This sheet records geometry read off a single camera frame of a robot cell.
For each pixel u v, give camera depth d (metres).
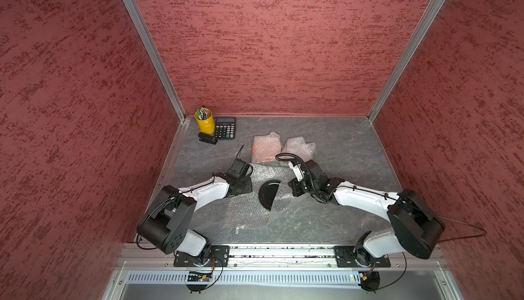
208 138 1.08
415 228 0.44
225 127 1.13
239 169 0.72
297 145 1.03
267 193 0.87
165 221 0.44
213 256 0.74
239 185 0.77
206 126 1.07
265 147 1.03
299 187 0.77
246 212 0.85
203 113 1.00
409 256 1.49
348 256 0.74
